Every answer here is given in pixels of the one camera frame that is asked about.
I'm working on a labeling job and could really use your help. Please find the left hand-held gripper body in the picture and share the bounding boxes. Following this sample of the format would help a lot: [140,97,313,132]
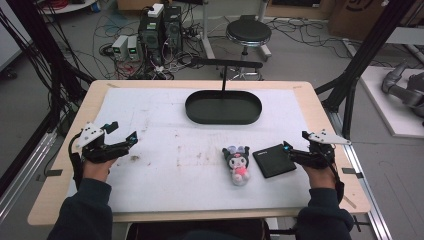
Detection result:
[74,121,130,165]

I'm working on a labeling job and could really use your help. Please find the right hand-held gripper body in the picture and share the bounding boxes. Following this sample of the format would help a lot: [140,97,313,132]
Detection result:
[289,129,352,170]

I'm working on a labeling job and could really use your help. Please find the black square box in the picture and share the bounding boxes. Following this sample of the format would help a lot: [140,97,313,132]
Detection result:
[252,143,298,179]

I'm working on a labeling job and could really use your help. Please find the black and white plush toy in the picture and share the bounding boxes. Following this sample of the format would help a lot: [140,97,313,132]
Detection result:
[221,145,251,187]

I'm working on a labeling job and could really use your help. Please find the black oval tray with stand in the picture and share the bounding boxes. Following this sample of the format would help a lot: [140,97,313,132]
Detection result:
[184,57,264,126]

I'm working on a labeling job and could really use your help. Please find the person's left hand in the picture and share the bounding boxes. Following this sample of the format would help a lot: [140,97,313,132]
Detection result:
[82,158,118,183]

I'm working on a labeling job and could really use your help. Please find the person's right hand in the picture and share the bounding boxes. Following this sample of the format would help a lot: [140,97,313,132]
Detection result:
[301,163,338,190]

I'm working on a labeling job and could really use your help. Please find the wooden table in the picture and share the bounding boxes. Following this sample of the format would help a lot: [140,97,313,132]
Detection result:
[27,79,372,227]

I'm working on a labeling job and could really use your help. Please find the white table mat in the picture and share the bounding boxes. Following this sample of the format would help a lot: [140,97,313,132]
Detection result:
[66,87,313,214]

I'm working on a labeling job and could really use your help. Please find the grey power supply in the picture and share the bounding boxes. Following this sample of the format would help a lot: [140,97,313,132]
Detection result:
[111,34,130,62]
[126,35,141,62]

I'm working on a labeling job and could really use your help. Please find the white platform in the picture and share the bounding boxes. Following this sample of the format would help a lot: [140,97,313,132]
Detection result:
[359,65,424,140]

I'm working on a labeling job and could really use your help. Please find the black computer tower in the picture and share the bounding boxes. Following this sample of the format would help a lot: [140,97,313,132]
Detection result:
[137,14,165,67]
[162,4,184,55]

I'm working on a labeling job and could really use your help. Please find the black round stool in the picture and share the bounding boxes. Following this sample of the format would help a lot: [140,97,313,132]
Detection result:
[225,14,273,82]

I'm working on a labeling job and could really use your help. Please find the white box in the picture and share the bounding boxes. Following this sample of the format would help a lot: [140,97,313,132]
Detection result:
[147,2,165,19]

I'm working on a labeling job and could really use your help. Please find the cardboard box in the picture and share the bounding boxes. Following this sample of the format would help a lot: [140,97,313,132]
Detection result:
[327,0,424,42]

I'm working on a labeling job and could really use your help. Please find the white desk leg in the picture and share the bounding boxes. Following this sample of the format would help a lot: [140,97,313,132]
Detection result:
[199,0,217,60]

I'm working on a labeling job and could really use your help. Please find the left hand-held gripper cable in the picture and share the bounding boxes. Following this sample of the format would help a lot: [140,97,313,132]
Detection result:
[67,131,85,192]

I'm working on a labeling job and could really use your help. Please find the hand-held gripper cable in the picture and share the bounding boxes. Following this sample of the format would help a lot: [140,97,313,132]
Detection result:
[67,131,85,192]
[324,143,345,205]

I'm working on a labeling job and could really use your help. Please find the right hand-held gripper cable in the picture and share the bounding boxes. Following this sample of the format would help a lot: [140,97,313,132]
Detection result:
[324,143,345,205]

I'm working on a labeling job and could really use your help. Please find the aluminium rail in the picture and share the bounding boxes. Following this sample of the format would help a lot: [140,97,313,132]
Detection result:
[0,130,58,224]
[327,109,394,240]

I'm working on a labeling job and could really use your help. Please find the black metal frame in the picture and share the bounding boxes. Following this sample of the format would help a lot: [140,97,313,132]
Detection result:
[314,0,424,140]
[0,0,96,198]

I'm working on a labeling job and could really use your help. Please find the tangle of floor cables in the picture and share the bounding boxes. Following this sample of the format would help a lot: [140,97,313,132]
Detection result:
[65,3,209,82]

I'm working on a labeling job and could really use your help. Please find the black floor cables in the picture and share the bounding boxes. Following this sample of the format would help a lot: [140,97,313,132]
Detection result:
[265,17,394,68]

